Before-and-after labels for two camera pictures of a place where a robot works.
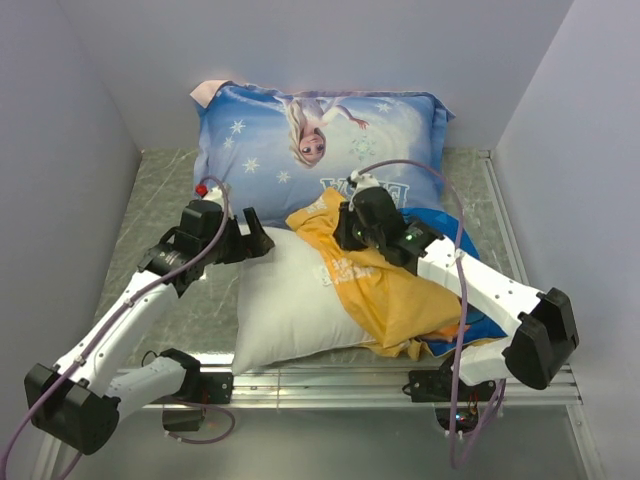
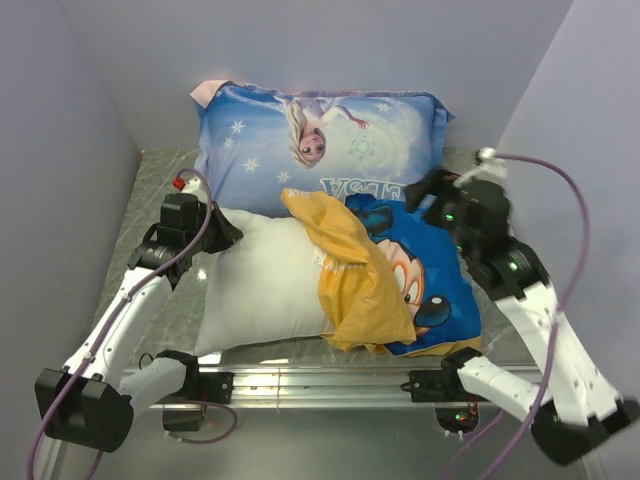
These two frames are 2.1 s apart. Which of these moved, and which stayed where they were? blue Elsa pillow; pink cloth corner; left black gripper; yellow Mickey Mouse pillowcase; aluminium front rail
Moved: left black gripper; yellow Mickey Mouse pillowcase
Stayed: aluminium front rail; pink cloth corner; blue Elsa pillow
